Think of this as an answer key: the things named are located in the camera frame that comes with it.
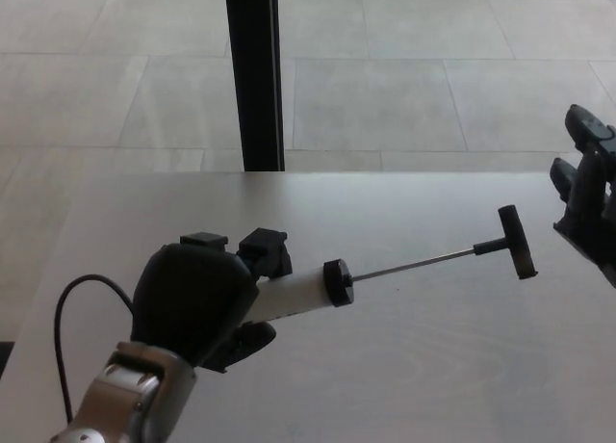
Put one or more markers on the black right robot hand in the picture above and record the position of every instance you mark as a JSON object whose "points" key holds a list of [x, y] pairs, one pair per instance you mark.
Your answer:
{"points": [[594, 212]]}

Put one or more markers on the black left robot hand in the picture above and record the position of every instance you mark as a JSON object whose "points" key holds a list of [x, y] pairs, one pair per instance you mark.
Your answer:
{"points": [[192, 298]]}

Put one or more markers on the white Franklin air pump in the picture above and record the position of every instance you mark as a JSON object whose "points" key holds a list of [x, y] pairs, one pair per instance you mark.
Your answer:
{"points": [[298, 294]]}

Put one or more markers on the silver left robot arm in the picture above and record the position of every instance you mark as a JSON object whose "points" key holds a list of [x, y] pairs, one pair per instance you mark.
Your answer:
{"points": [[130, 395]]}

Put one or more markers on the black vertical post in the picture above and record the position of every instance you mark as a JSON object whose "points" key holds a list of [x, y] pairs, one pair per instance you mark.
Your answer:
{"points": [[255, 77]]}

